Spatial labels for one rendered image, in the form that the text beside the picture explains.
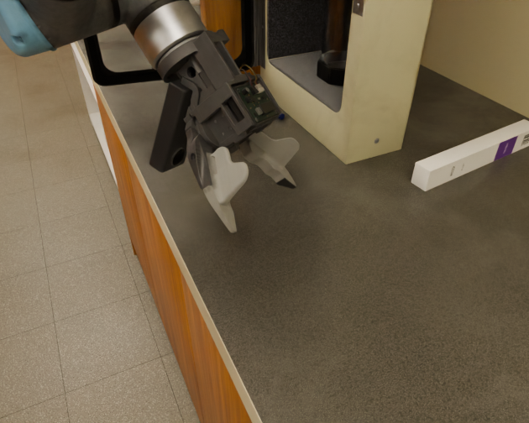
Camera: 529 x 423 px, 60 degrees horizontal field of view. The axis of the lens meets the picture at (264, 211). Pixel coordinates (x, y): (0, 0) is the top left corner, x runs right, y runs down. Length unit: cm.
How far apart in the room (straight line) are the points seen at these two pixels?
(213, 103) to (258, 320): 24
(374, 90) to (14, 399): 142
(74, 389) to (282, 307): 122
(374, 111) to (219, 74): 30
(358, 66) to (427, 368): 40
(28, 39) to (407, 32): 48
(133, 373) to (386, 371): 124
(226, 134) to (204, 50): 9
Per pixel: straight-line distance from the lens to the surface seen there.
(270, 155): 59
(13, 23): 51
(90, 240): 214
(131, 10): 55
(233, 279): 55
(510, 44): 106
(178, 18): 54
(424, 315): 54
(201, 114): 52
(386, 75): 72
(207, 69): 52
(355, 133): 73
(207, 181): 49
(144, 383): 161
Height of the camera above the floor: 134
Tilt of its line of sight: 38 degrees down
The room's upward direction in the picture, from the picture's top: straight up
